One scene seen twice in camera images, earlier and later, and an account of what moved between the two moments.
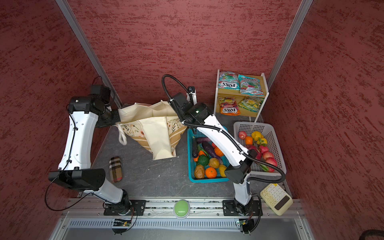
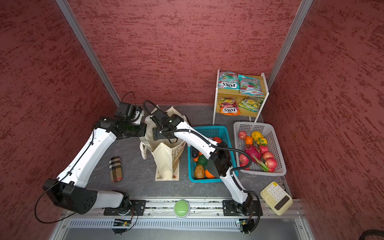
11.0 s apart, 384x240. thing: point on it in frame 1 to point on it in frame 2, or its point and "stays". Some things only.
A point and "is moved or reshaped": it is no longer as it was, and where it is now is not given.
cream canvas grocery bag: x=156 y=126 is moved or reshaped
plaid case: x=115 y=169 stays
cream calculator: x=278 y=200 stays
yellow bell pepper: x=256 y=135 stays
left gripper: x=116 y=119 to x=142 y=131
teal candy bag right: x=250 y=86 stays
